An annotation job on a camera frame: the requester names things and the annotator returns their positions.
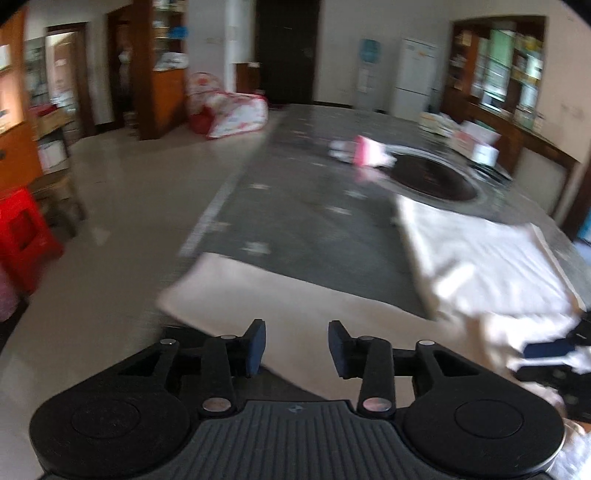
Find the tall wooden shelf cabinet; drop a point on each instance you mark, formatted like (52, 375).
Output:
(157, 74)

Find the dark wooden sideboard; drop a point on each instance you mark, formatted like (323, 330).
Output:
(540, 157)

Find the small wooden stool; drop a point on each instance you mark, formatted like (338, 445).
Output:
(57, 194)

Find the wooden glass display cabinet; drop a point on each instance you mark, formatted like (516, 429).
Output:
(498, 69)

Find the white refrigerator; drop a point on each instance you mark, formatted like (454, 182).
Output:
(414, 78)

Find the dotted red play tent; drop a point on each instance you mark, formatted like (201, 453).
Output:
(226, 108)

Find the dark wooden door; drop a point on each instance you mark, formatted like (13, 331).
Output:
(286, 50)

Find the white glove with pink cuff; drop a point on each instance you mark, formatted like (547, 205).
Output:
(364, 151)

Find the cream sweatshirt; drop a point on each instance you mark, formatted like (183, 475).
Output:
(475, 277)

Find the floral patterned cloth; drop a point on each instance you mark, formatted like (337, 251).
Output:
(436, 123)

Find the round black induction cooktop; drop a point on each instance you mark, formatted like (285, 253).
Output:
(434, 177)

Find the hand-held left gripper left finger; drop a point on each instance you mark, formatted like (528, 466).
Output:
(256, 344)

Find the pink and white tissue box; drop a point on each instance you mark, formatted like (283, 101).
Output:
(478, 143)

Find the red plastic stool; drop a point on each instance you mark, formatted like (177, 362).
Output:
(23, 235)

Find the white water dispenser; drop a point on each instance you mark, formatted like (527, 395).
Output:
(369, 74)

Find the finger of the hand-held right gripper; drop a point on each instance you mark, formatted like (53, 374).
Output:
(581, 330)
(547, 348)

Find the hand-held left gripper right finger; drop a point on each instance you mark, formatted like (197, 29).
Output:
(338, 346)

